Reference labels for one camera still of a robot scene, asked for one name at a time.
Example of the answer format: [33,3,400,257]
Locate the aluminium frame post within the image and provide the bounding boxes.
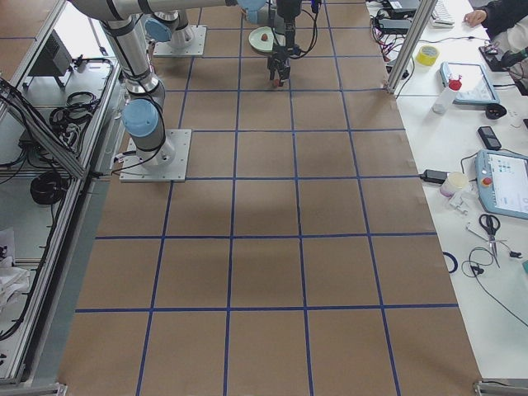
[385,0,437,93]

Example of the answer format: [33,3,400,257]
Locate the yellow tape roll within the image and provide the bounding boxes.
[416,45,440,66]

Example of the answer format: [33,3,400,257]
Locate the light green plate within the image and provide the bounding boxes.
[248,26,274,54]

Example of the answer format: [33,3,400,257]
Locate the blue teach pendant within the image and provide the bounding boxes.
[439,62,500,106]
[474,150,527,219]

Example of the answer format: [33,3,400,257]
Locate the white squeeze bottle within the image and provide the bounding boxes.
[431,79,462,115]

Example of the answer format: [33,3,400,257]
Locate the black power adapter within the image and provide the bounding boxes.
[419,169,449,185]

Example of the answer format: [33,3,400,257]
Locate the black scissors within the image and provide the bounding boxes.
[478,214,501,266]

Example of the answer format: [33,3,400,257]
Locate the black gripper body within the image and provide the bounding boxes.
[267,45,290,70]

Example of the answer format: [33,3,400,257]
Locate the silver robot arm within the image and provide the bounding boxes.
[72,1,265,170]

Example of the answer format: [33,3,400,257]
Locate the blue tape roll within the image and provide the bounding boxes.
[442,252,459,274]

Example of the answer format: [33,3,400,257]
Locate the person hand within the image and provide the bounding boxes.
[463,9,488,27]

